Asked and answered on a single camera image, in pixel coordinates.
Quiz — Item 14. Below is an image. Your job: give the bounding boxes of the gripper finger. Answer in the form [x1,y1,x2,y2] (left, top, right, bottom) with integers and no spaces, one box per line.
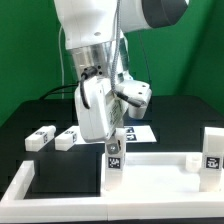
[105,136,121,155]

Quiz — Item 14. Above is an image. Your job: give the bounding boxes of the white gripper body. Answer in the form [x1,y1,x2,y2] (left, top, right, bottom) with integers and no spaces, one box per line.
[75,76,124,143]

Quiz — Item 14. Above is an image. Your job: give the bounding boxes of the white desk top tray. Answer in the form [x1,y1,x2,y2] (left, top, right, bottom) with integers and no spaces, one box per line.
[100,152,224,203]

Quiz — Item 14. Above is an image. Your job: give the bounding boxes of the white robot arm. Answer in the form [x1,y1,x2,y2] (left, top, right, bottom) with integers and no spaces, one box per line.
[54,0,189,156]

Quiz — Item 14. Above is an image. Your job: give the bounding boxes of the white fiducial marker sheet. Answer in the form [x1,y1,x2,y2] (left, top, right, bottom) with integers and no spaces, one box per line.
[74,125,157,144]

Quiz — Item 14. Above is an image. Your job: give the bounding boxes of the black cables on table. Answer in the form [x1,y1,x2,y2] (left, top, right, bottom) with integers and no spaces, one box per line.
[39,83,80,101]

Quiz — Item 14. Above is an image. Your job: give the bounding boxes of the white camera cable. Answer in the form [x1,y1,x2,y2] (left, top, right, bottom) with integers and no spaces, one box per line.
[57,25,67,100]

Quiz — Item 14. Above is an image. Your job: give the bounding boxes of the white U-shaped obstacle frame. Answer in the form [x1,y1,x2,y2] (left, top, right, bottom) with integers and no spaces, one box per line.
[0,161,224,223]

